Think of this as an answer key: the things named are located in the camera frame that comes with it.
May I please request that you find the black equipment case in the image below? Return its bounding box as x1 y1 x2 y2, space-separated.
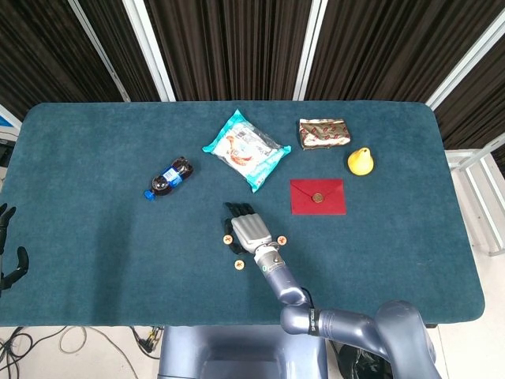
0 133 19 167

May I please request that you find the blue-grey robot torso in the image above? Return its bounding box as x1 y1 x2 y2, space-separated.
157 325 329 379

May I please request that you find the cola bottle with blue cap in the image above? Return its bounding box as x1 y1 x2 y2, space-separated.
143 156 195 201

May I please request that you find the red envelope with gold seal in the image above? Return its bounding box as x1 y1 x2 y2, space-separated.
290 178 347 216

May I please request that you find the teal table cloth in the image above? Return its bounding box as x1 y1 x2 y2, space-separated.
0 101 486 328

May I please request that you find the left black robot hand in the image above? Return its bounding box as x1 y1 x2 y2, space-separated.
0 202 30 295

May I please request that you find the black floor cable bundle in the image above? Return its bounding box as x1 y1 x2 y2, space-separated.
0 326 36 379

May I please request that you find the dark brown pleated curtain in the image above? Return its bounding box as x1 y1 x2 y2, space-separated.
142 0 313 103
305 0 505 104
0 0 124 122
78 0 162 103
433 41 505 174

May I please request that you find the white partition post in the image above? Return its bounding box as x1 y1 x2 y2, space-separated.
67 0 131 103
425 17 505 111
293 0 331 102
122 0 177 103

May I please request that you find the white metal rack frame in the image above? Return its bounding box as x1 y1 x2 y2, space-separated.
444 132 505 257

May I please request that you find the yellow pear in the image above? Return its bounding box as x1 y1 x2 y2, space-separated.
346 146 376 177

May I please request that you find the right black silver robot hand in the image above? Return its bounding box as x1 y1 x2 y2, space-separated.
223 201 275 255

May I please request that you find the black power plug cluster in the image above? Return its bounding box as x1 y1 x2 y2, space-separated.
132 325 163 359

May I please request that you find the white floor cable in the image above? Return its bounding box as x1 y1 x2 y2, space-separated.
58 325 139 379

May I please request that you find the white blue box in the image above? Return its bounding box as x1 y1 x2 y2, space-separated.
0 103 23 137

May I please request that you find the teal white snack bag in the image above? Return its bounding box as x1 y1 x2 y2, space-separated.
201 109 293 194

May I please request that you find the gold red patterned wrapper pack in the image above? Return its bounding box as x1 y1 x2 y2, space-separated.
298 118 351 152

